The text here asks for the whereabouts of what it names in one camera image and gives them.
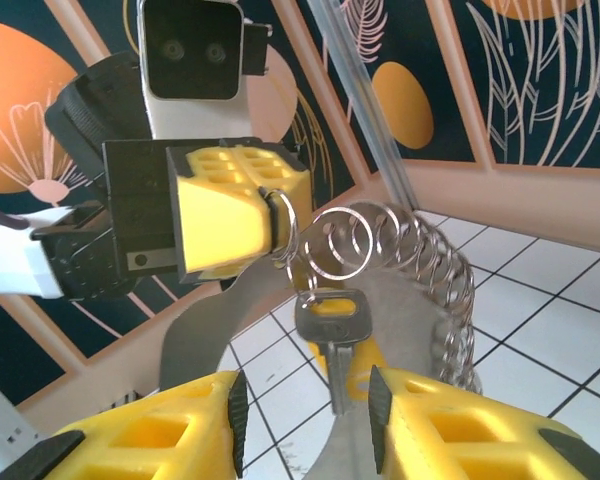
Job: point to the silver key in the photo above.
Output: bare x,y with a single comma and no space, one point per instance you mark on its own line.
335,327

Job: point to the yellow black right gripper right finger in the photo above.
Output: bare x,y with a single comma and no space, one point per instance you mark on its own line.
480,440

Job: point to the aluminium corner post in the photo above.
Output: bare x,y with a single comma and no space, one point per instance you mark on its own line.
361,90

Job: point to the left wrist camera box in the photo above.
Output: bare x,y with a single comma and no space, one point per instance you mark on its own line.
190,50

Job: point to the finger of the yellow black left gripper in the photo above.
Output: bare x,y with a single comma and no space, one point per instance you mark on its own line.
220,225
275,165

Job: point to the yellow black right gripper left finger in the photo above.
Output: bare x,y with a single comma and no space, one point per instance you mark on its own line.
130,440

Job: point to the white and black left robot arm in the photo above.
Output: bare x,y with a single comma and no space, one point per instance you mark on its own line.
90,110

